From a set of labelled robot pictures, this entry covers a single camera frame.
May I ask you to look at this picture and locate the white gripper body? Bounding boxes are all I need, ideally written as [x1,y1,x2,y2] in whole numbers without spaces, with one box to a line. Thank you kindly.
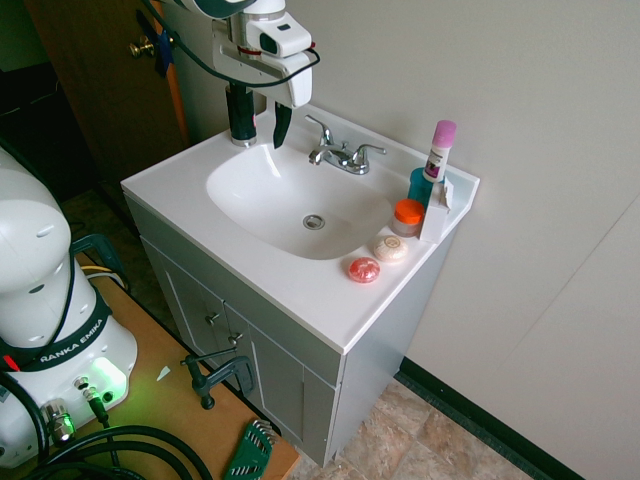
[211,19,315,110]

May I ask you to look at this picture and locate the black glossy sanitizer bottle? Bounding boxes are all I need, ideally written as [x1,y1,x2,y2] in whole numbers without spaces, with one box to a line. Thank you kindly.
[226,84,259,149]

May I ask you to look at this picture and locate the blue tape strip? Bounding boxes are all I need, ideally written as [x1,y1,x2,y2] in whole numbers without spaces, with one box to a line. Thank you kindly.
[136,8,177,78]

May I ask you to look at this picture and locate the brass door knob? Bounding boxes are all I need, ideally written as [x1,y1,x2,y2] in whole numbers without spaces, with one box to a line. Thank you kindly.
[128,36,156,60]

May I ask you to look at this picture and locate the brown wooden door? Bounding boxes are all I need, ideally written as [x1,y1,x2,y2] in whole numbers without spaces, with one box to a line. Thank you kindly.
[23,0,190,151]

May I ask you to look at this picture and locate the teal blue plastic cup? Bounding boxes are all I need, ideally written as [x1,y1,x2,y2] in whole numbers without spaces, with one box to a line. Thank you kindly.
[406,166,447,210]

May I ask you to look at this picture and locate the white bottle with pink cap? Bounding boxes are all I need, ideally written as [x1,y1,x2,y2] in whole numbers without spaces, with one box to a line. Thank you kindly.
[422,119,458,184]

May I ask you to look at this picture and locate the jar with orange lid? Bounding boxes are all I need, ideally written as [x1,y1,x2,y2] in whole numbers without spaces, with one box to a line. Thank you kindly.
[390,198,427,238]

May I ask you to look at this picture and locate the cream wrapped soap bar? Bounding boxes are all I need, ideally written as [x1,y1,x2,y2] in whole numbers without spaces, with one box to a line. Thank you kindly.
[373,234,409,263]

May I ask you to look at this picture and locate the white sink vanity top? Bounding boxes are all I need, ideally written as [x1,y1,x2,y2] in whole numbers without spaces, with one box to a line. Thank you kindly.
[120,102,482,357]

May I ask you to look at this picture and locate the red wrapped soap bar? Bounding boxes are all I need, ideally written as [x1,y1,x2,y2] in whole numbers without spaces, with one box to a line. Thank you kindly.
[346,255,383,284]

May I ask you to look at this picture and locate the small white cardboard box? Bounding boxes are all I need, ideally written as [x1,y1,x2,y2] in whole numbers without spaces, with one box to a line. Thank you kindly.
[418,178,454,243]

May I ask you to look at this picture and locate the teal bar clamp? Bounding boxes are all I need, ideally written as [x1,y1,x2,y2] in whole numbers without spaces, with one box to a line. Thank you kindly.
[69,231,130,292]

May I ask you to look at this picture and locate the dark green C-clamp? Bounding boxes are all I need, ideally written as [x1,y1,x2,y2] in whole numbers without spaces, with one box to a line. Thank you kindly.
[179,346,257,412]

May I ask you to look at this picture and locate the grey vanity cabinet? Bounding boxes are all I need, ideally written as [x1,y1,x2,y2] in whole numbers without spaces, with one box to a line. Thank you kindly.
[123,193,455,467]

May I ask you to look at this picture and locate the green hex key set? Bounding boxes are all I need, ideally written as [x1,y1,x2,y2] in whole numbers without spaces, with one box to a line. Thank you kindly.
[221,418,274,480]

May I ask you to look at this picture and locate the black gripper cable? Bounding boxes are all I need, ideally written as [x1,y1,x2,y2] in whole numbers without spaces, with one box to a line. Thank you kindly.
[142,0,321,87]

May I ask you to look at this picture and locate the chrome two-handle faucet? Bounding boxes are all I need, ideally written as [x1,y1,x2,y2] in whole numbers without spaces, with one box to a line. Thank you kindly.
[304,114,388,177]

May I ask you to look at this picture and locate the yellow white cable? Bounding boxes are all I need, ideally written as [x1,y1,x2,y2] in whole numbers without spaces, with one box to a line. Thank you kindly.
[80,265,125,284]

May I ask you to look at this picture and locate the thin black plug cable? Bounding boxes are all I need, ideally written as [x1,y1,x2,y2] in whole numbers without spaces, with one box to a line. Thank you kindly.
[74,377,121,469]

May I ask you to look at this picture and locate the thick black looped cable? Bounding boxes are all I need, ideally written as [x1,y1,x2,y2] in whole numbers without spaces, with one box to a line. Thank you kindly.
[0,372,217,480]

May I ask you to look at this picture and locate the silver round cable connector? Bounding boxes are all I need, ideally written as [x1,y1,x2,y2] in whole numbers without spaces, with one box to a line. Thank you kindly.
[39,397,77,447]

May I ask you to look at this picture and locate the black wall baseboard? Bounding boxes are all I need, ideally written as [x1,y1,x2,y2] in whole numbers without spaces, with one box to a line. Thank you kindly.
[398,356,587,480]

